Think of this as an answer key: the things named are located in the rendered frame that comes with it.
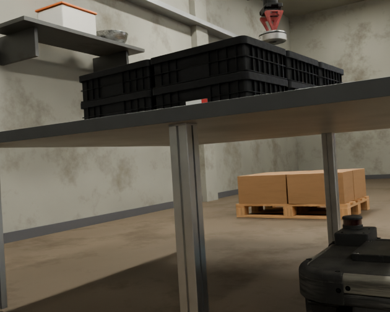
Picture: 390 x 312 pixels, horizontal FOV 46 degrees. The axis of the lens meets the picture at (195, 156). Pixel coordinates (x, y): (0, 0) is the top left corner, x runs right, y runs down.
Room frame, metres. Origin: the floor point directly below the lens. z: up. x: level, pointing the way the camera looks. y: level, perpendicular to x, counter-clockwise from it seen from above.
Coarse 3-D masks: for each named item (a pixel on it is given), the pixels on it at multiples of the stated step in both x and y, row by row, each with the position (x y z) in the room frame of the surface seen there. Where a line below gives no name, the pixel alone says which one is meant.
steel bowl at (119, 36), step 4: (100, 32) 4.17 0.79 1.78; (104, 32) 4.16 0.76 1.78; (108, 32) 4.16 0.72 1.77; (112, 32) 4.17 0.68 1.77; (116, 32) 4.18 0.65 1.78; (120, 32) 4.21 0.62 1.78; (124, 32) 4.25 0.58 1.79; (100, 36) 4.18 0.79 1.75; (104, 36) 4.17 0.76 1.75; (108, 36) 4.17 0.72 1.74; (112, 36) 4.18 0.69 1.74; (116, 36) 4.19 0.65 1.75; (120, 36) 4.21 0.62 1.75; (124, 36) 4.26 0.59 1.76; (116, 40) 4.21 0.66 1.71; (120, 40) 4.24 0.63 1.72; (124, 40) 4.29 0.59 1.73
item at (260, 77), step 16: (208, 80) 1.48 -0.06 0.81; (224, 80) 1.44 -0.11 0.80; (240, 80) 1.42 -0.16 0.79; (256, 80) 1.46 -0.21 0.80; (272, 80) 1.53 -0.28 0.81; (160, 96) 1.62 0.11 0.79; (176, 96) 1.57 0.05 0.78; (192, 96) 1.53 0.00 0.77; (208, 96) 1.49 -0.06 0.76; (224, 96) 1.46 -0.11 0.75; (240, 96) 1.42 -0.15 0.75
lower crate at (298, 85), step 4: (288, 84) 1.64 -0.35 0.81; (292, 84) 1.65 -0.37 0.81; (296, 84) 1.67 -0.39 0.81; (300, 84) 1.70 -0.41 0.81; (304, 84) 1.73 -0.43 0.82; (288, 88) 1.65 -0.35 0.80; (292, 88) 1.67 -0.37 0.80; (296, 88) 1.67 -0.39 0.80; (300, 88) 1.70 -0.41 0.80; (304, 88) 1.73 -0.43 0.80
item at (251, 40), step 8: (224, 40) 1.43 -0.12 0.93; (232, 40) 1.42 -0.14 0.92; (240, 40) 1.40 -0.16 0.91; (248, 40) 1.41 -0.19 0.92; (256, 40) 1.45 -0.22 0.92; (192, 48) 1.51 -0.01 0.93; (200, 48) 1.49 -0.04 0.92; (208, 48) 1.47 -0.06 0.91; (216, 48) 1.45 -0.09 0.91; (264, 48) 1.49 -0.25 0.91; (272, 48) 1.54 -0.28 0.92; (280, 48) 1.59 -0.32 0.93; (160, 56) 1.60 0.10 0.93; (168, 56) 1.57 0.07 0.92; (176, 56) 1.55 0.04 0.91; (184, 56) 1.53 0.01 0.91; (152, 64) 1.65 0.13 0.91
